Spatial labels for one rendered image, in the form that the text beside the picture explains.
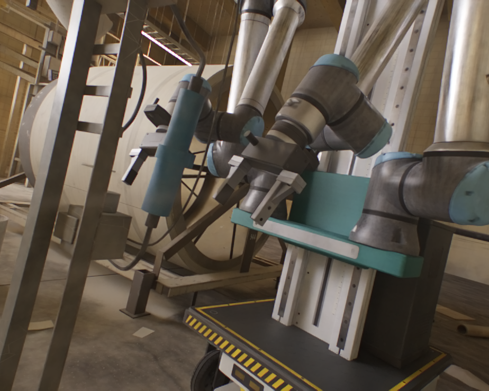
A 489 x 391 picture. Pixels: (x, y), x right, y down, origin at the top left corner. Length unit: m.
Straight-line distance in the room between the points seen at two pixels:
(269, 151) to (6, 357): 0.63
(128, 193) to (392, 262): 1.81
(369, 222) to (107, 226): 0.69
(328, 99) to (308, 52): 12.08
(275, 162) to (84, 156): 2.27
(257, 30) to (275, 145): 0.80
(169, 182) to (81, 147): 2.17
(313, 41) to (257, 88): 11.80
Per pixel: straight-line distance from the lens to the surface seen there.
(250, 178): 1.30
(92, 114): 2.81
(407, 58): 1.36
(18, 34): 8.71
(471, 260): 10.27
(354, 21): 1.54
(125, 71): 0.66
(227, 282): 2.40
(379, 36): 0.98
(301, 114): 0.64
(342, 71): 0.70
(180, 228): 2.28
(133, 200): 2.37
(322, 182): 1.29
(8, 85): 12.66
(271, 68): 1.15
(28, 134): 3.65
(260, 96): 1.08
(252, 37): 1.37
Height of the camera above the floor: 0.78
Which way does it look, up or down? 1 degrees down
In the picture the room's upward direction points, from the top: 13 degrees clockwise
